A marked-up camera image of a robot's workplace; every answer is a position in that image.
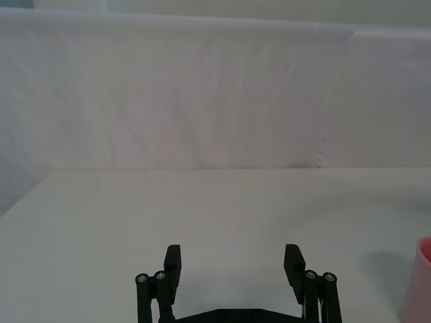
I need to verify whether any pink plastic cup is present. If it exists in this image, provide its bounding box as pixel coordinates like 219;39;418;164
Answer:
399;236;431;323

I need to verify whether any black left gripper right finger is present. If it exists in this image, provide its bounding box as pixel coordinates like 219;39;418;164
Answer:
283;244;343;323

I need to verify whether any white curtain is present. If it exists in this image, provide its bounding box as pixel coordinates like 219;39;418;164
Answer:
0;8;431;216

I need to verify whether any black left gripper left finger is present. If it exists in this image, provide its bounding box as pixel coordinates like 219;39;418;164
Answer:
135;244;183;323

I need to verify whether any white table cloth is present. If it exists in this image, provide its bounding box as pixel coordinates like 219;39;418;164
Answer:
0;168;431;323

